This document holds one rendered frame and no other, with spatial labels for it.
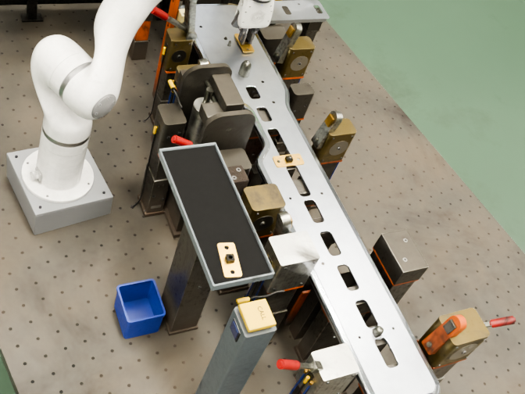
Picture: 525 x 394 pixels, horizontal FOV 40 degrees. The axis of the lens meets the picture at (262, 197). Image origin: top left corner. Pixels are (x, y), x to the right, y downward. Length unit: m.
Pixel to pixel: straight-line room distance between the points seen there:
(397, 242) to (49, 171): 0.91
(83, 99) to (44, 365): 0.64
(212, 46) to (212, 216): 0.78
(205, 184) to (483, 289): 1.08
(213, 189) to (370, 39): 2.81
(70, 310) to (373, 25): 2.98
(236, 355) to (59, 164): 0.73
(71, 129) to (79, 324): 0.49
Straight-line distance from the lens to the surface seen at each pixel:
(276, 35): 2.35
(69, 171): 1.94
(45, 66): 1.76
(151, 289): 1.90
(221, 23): 2.29
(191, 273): 1.65
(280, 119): 2.04
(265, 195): 1.72
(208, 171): 1.62
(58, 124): 1.83
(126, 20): 1.69
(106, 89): 1.70
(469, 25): 4.83
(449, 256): 2.36
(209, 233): 1.51
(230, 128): 1.75
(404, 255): 1.83
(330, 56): 2.84
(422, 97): 4.06
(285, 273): 1.61
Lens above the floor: 2.36
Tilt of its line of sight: 48 degrees down
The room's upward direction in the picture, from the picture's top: 23 degrees clockwise
